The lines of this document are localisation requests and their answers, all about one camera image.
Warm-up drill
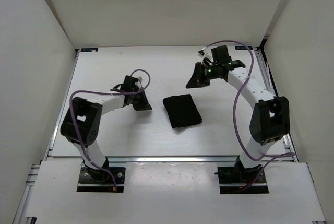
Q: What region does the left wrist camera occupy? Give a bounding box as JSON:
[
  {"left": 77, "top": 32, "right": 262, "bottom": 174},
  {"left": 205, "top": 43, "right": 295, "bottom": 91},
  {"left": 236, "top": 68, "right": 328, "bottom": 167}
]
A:
[{"left": 121, "top": 75, "right": 142, "bottom": 92}]

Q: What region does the white front cover board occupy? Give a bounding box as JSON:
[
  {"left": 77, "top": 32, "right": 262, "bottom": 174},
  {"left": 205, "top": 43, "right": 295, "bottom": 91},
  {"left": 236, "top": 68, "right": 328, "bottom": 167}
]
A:
[{"left": 26, "top": 161, "right": 325, "bottom": 223}]

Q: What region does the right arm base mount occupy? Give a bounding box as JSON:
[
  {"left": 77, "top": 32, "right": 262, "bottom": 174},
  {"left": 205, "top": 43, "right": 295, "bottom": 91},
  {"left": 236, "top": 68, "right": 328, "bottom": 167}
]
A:
[{"left": 214, "top": 165, "right": 269, "bottom": 195}]

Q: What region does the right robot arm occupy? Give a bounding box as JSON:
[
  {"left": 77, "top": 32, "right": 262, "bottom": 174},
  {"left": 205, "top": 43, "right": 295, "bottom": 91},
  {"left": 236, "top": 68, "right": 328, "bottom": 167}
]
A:
[{"left": 186, "top": 60, "right": 290, "bottom": 182}]

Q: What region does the aluminium frame rail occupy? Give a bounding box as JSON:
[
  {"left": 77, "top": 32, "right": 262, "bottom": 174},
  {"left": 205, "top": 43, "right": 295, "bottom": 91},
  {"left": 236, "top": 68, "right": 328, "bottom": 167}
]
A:
[{"left": 44, "top": 156, "right": 297, "bottom": 163}]

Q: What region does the blue corner label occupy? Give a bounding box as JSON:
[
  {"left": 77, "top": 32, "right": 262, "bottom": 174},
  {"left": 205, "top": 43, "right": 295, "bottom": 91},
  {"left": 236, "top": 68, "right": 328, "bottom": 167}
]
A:
[
  {"left": 235, "top": 45, "right": 253, "bottom": 50},
  {"left": 80, "top": 48, "right": 98, "bottom": 52}
]

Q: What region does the right blue corner label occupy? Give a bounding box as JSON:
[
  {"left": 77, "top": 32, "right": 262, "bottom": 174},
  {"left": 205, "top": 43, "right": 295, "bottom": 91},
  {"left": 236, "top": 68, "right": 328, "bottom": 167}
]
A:
[{"left": 235, "top": 45, "right": 253, "bottom": 50}]

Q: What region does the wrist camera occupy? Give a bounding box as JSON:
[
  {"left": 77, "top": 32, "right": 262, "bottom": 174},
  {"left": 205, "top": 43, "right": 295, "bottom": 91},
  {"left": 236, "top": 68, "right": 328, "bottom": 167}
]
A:
[
  {"left": 121, "top": 75, "right": 142, "bottom": 92},
  {"left": 198, "top": 45, "right": 232, "bottom": 65}
]

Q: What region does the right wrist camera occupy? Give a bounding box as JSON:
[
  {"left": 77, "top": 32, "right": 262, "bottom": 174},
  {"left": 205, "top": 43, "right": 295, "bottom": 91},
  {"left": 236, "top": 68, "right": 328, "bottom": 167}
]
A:
[{"left": 198, "top": 45, "right": 232, "bottom": 65}]

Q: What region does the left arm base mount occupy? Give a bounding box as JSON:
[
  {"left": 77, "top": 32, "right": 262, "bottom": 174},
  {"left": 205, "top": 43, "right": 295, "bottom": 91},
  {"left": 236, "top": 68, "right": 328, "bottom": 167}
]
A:
[{"left": 77, "top": 166, "right": 126, "bottom": 193}]

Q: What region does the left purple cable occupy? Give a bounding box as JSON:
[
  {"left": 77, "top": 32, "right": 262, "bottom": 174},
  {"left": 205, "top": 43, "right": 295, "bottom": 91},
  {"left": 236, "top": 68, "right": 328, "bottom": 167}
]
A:
[{"left": 69, "top": 68, "right": 151, "bottom": 185}]

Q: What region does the black skirt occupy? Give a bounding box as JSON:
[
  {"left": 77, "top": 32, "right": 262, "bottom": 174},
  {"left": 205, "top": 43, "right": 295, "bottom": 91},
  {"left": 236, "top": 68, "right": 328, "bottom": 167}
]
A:
[{"left": 162, "top": 94, "right": 202, "bottom": 128}]

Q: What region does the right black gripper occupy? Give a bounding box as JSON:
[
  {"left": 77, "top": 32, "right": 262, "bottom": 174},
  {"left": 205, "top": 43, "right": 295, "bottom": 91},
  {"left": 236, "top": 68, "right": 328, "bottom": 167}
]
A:
[{"left": 185, "top": 62, "right": 219, "bottom": 89}]

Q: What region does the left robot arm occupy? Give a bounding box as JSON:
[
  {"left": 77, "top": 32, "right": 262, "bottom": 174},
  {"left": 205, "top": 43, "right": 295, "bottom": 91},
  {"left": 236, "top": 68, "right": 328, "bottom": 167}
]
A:
[{"left": 61, "top": 83, "right": 152, "bottom": 182}]

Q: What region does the left blue corner label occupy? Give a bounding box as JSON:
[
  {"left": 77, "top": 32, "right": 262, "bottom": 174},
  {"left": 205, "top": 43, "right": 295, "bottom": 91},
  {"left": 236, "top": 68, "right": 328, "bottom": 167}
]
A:
[{"left": 80, "top": 48, "right": 98, "bottom": 52}]

